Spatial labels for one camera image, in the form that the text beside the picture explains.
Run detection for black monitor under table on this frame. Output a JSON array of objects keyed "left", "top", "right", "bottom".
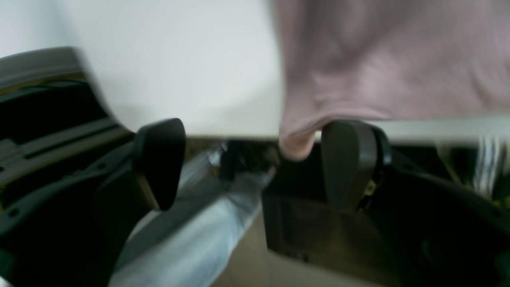
[{"left": 262, "top": 143, "right": 400, "bottom": 287}]

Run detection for mauve t-shirt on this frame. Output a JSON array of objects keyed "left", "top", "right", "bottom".
[{"left": 274, "top": 0, "right": 510, "bottom": 160}]

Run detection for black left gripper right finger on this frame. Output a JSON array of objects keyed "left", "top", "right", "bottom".
[{"left": 321, "top": 120, "right": 510, "bottom": 287}]

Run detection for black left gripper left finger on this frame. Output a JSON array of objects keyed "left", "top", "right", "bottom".
[{"left": 0, "top": 118, "right": 186, "bottom": 287}]

